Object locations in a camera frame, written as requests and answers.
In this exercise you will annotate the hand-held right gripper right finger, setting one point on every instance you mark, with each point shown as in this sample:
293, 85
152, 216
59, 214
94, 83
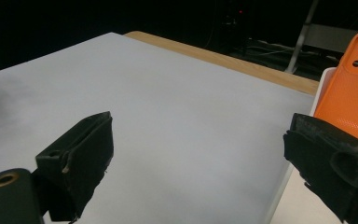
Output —
332, 161

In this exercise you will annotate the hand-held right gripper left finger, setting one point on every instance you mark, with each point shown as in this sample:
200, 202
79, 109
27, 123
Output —
80, 161

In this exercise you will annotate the white oblong plastic tray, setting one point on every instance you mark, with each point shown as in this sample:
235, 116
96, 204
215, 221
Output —
301, 205

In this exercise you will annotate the orange phone case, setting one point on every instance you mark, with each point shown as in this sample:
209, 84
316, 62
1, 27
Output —
351, 96

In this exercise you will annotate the white metal stand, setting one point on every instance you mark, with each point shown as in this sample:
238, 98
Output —
329, 37

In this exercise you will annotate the dark equipment rack red light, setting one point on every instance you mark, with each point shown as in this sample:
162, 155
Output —
233, 21

